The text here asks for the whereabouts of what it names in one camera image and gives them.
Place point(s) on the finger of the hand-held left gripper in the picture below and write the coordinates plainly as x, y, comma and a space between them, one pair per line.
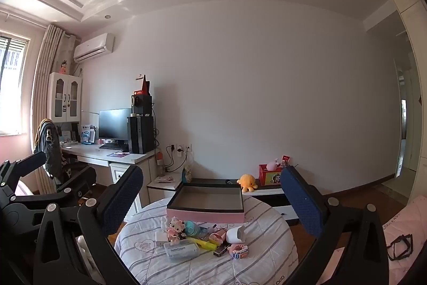
28, 163
43, 200

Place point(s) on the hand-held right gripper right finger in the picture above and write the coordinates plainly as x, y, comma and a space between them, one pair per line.
302, 201

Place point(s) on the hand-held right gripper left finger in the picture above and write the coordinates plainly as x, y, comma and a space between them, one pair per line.
121, 201

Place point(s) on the white charger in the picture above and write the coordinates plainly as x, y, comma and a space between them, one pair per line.
161, 237

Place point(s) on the white plastic holder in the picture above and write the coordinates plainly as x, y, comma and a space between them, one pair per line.
235, 235

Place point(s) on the teal round container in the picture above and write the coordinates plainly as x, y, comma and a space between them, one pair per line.
192, 228

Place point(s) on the clear plastic floss box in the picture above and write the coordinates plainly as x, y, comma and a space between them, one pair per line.
181, 251

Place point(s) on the pink box with green rim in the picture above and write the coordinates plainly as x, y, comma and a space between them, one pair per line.
203, 215

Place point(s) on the yellow highlighter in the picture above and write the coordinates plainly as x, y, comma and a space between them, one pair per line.
200, 243

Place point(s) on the rose gold tape roll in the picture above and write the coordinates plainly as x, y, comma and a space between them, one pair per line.
218, 236

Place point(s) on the black printed jacket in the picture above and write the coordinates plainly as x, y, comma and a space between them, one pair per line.
46, 141

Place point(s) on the black office chair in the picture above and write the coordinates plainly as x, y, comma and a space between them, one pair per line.
71, 174

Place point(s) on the red cartoon storage box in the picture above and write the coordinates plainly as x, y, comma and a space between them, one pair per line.
270, 176

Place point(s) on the white nightstand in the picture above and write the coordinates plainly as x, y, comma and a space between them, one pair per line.
161, 188

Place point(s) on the small red card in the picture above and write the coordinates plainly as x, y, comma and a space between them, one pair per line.
286, 159

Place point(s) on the pink whale plush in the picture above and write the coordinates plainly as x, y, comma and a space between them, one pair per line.
273, 164

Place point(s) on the mouse pad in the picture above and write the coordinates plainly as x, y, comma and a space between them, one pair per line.
118, 154

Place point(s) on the orange-capped bottle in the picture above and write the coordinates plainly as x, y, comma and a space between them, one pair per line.
160, 166

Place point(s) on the black keyboard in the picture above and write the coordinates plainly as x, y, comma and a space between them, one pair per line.
113, 146

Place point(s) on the yellow octopus plush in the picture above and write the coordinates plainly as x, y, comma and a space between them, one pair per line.
248, 183

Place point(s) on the white desk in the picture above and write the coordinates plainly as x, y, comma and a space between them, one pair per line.
90, 153

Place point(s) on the blue packaging box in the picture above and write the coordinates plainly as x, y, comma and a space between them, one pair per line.
88, 134

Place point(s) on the black computer tower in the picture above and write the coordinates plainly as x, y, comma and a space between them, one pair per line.
140, 134

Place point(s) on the teal snack bag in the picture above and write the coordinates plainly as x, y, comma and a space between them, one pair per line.
187, 174

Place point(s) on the white glass-door cabinet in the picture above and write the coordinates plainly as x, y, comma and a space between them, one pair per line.
63, 98

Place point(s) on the black computer monitor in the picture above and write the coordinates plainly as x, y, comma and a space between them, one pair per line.
115, 123

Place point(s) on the window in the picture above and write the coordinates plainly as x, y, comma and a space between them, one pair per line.
11, 84

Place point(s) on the beige curtain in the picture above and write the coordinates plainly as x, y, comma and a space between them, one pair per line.
46, 78

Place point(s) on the small black box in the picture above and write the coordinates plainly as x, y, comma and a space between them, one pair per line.
220, 251

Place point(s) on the black speaker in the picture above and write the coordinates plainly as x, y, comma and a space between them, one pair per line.
141, 104

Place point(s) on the black eyeglasses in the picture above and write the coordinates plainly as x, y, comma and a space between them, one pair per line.
392, 246

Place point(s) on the small doll figurine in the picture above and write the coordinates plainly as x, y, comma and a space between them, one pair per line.
63, 66

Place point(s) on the pink bedsheet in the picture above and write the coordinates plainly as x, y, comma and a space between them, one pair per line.
410, 221

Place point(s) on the white air conditioner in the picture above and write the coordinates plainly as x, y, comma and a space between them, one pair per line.
93, 48

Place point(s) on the white wall socket row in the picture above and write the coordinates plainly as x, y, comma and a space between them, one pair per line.
180, 148

